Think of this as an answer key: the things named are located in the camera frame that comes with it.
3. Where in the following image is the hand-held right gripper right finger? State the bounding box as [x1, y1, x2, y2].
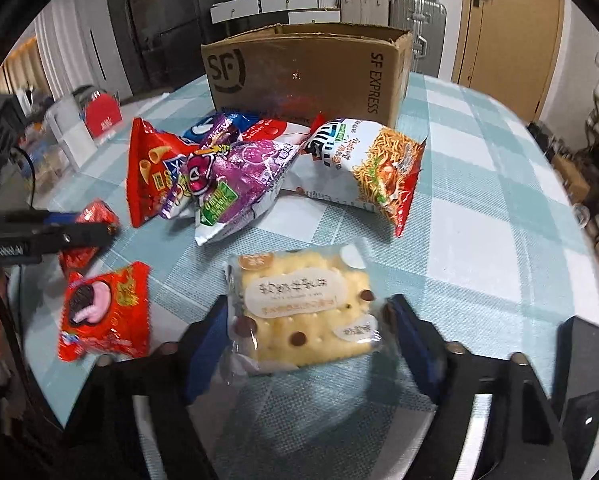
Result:
[382, 294, 580, 480]

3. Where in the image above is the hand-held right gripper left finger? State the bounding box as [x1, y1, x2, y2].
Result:
[54, 304, 230, 480]

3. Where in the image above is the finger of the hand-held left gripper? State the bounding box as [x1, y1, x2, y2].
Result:
[0, 209, 78, 229]
[29, 221, 118, 261]

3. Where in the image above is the small red snack packet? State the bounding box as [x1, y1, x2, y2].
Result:
[58, 199, 121, 277]

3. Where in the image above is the red cookie packet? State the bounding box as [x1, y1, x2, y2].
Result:
[58, 261, 153, 363]

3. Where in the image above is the red cone snack bag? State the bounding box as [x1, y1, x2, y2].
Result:
[125, 117, 196, 229]

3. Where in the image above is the clear cracker packet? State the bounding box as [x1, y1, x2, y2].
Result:
[222, 243, 385, 377]

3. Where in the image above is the orange noodle snack bag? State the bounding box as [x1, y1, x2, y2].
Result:
[299, 117, 427, 239]

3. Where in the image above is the brown cardboard box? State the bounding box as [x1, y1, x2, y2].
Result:
[200, 23, 414, 129]

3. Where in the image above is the white plastic box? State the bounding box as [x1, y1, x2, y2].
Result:
[44, 95, 98, 169]

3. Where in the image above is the red paper bag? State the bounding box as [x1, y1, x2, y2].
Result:
[84, 93, 124, 140]

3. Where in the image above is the white curtain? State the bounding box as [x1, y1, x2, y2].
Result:
[33, 0, 111, 107]

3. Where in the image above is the checked blue tablecloth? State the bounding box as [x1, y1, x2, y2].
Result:
[9, 72, 599, 480]

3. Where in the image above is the blue and white packet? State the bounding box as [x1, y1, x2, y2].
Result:
[181, 112, 260, 145]

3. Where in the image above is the purple grape snack bag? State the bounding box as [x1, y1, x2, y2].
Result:
[193, 137, 301, 247]

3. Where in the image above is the dark tall cabinet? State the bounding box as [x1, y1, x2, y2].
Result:
[102, 0, 136, 102]

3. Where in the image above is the dark grey fridge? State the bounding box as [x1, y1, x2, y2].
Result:
[128, 0, 215, 95]

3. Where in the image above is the brown cardboard block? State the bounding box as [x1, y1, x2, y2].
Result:
[551, 152, 593, 202]

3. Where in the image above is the white drawer desk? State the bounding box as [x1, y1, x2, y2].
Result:
[210, 0, 343, 26]

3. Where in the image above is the silver suitcase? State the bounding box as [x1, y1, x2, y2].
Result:
[390, 0, 448, 79]

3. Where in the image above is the wooden door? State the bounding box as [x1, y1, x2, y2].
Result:
[451, 0, 566, 119]

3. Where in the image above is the beige suitcase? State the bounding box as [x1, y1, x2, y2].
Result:
[340, 0, 393, 29]

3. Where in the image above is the black cable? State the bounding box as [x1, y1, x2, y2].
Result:
[10, 146, 36, 208]

